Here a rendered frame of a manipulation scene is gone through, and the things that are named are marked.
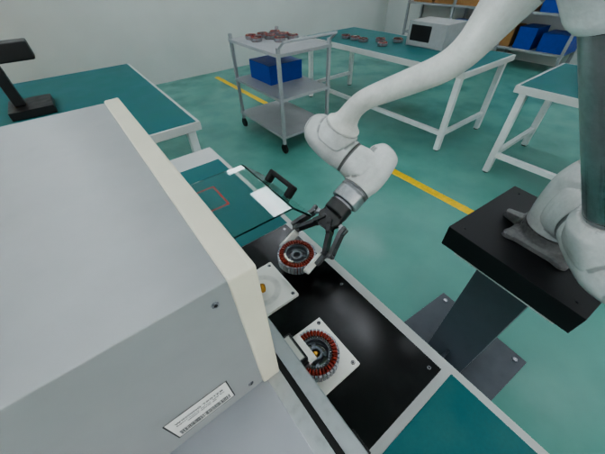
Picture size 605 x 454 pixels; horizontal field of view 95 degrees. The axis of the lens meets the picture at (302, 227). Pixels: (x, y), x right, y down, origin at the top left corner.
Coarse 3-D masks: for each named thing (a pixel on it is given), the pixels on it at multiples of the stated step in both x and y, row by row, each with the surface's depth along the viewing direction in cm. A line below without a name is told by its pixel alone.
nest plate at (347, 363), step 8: (320, 320) 74; (304, 328) 72; (312, 328) 72; (320, 328) 72; (328, 328) 72; (296, 336) 71; (336, 336) 71; (344, 352) 68; (344, 360) 66; (352, 360) 66; (344, 368) 65; (352, 368) 65; (336, 376) 64; (344, 376) 64; (320, 384) 63; (328, 384) 63; (336, 384) 63; (328, 392) 62
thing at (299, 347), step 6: (288, 336) 57; (300, 336) 61; (288, 342) 56; (294, 342) 56; (300, 342) 60; (294, 348) 55; (300, 348) 55; (306, 348) 59; (300, 354) 54; (306, 354) 58; (312, 354) 58; (300, 360) 53; (306, 360) 54; (312, 360) 57; (306, 366) 55
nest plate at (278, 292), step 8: (272, 264) 88; (264, 272) 86; (272, 272) 86; (264, 280) 84; (272, 280) 84; (280, 280) 83; (272, 288) 81; (280, 288) 81; (288, 288) 81; (264, 296) 80; (272, 296) 79; (280, 296) 79; (288, 296) 79; (296, 296) 80; (272, 304) 78; (280, 304) 78; (272, 312) 76
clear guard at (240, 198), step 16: (224, 176) 74; (240, 176) 73; (256, 176) 73; (208, 192) 69; (224, 192) 68; (240, 192) 68; (256, 192) 68; (272, 192) 68; (224, 208) 64; (240, 208) 64; (256, 208) 64; (272, 208) 64; (288, 208) 63; (224, 224) 60; (240, 224) 60; (256, 224) 60
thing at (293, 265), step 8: (296, 240) 85; (280, 248) 83; (288, 248) 83; (296, 248) 85; (304, 248) 83; (312, 248) 83; (280, 256) 80; (304, 256) 83; (312, 256) 80; (280, 264) 80; (288, 264) 79; (296, 264) 78; (304, 264) 78; (288, 272) 80; (296, 272) 79; (304, 272) 80
